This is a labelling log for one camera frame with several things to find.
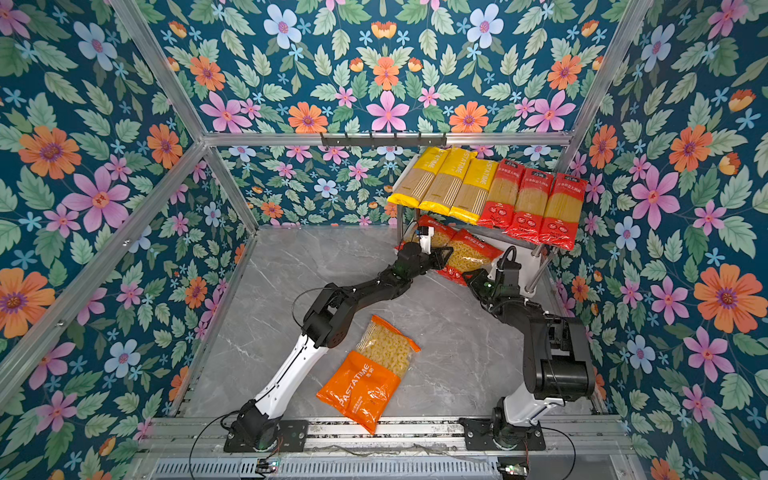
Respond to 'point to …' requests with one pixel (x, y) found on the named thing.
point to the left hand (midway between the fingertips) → (458, 241)
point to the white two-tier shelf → (523, 263)
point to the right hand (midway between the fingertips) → (465, 273)
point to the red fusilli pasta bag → (470, 253)
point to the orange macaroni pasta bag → (363, 386)
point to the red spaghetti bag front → (500, 203)
